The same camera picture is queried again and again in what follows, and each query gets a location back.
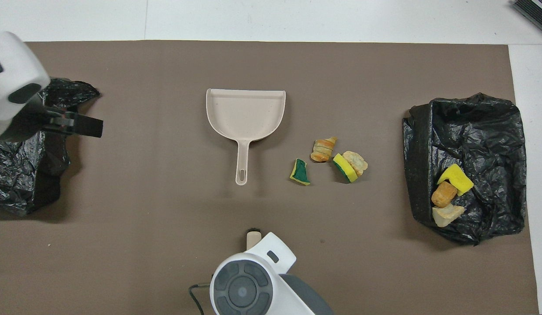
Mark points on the small green yellow sponge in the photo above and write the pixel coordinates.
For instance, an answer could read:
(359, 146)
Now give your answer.
(300, 173)

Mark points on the round pale bread chunk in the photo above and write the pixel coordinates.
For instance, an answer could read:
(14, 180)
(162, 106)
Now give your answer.
(357, 161)

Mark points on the thick yellow green sponge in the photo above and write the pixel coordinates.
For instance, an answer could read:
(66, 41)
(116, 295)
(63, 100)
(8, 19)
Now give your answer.
(344, 168)

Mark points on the loose black trash bag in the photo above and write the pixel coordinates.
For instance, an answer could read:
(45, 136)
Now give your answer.
(17, 183)

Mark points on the beige hand brush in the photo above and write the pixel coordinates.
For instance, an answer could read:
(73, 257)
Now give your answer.
(253, 239)

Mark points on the beige plastic dustpan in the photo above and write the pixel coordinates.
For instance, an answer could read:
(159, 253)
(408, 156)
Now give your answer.
(244, 113)

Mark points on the striped croissant piece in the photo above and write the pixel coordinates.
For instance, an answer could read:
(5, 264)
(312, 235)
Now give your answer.
(322, 149)

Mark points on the brown table mat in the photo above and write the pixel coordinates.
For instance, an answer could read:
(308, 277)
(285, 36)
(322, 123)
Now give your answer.
(253, 61)

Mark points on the notched green yellow sponge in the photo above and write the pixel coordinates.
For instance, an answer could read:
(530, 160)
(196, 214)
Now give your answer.
(458, 178)

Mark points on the dark ribbed panel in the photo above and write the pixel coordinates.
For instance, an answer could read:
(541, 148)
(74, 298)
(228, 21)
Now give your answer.
(535, 13)

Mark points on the right black trash bag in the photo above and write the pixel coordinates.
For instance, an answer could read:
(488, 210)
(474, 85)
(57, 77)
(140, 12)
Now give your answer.
(494, 140)

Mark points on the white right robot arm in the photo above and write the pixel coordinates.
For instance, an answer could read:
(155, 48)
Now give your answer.
(244, 288)

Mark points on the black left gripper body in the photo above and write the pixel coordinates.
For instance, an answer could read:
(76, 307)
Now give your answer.
(30, 122)

